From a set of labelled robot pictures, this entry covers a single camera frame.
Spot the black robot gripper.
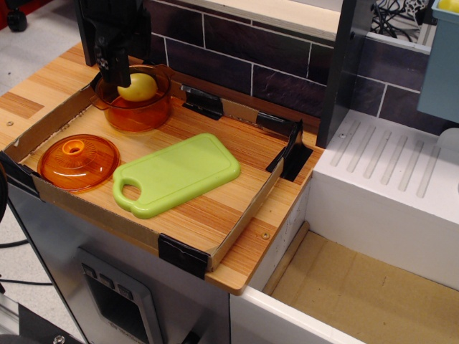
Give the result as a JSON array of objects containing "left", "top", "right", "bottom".
[{"left": 78, "top": 1, "right": 151, "bottom": 87}]

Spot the yellow toy potato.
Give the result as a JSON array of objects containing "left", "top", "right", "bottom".
[{"left": 117, "top": 73, "right": 158, "bottom": 102}]

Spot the orange transparent plastic pot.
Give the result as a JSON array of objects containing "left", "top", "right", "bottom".
[{"left": 91, "top": 64, "right": 173, "bottom": 133}]

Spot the orange transparent pot lid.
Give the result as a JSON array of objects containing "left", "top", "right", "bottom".
[{"left": 37, "top": 134, "right": 120, "bottom": 193}]

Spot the cardboard fence with black tape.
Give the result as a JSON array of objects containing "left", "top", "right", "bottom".
[{"left": 1, "top": 57, "right": 322, "bottom": 292}]

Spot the black caster wheel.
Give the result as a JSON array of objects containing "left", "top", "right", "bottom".
[{"left": 5, "top": 0, "right": 28, "bottom": 32}]

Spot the green plastic cutting board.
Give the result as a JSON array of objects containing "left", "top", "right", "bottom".
[{"left": 113, "top": 133, "right": 241, "bottom": 219}]

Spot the silver toy oven front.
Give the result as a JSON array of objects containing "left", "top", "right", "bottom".
[{"left": 9, "top": 186, "right": 230, "bottom": 343}]

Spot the white toy sink unit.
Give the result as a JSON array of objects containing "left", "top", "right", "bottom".
[{"left": 230, "top": 112, "right": 458, "bottom": 343}]

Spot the teal blue bin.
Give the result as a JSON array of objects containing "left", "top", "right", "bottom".
[{"left": 417, "top": 1, "right": 458, "bottom": 122}]

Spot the yellow object in bin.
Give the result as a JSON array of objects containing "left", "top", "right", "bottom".
[{"left": 437, "top": 0, "right": 459, "bottom": 13}]

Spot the black floor cable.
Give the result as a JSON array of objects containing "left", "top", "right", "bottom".
[{"left": 0, "top": 239, "right": 54, "bottom": 287}]

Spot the dark grey shelf frame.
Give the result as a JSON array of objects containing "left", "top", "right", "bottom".
[{"left": 75, "top": 1, "right": 370, "bottom": 147}]

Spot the black cable bundle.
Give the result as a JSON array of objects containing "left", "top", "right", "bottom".
[{"left": 370, "top": 0, "right": 437, "bottom": 43}]

